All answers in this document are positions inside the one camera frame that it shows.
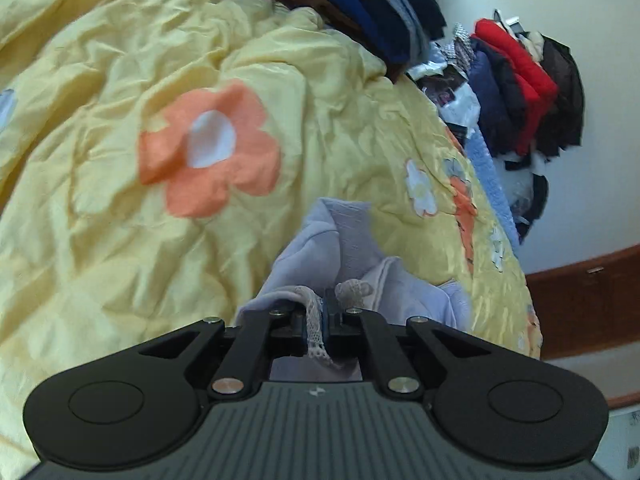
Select black jacket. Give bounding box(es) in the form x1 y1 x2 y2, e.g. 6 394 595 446
530 32 586 159

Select stack of dark folded clothes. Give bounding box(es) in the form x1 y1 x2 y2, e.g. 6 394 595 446
225 0 449 81

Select clear plastic bag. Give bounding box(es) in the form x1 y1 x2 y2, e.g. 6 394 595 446
492 160 537 213

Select black bag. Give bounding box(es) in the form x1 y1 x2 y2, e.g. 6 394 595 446
515 172 551 247

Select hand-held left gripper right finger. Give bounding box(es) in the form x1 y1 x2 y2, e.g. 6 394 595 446
320 301 527 402

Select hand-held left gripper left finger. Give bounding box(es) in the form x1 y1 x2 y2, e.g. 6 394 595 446
137 305 307 402

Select red puffer jacket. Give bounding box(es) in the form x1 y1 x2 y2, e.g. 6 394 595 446
472 18 560 157

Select brown wooden door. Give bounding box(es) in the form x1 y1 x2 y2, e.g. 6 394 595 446
525 244 640 362

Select navy puffer jacket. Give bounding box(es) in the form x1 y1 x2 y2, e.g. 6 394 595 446
467 50 529 157

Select black white checkered cloth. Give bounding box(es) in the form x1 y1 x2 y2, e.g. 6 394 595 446
450 22 477 74

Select lavender long-sleeve sweater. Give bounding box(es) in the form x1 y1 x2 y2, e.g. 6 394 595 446
235 197 474 382

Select yellow floral quilt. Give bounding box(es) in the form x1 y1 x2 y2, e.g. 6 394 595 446
0 0 544 461

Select light blue fleece blanket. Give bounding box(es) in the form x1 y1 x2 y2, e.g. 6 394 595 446
462 127 522 257

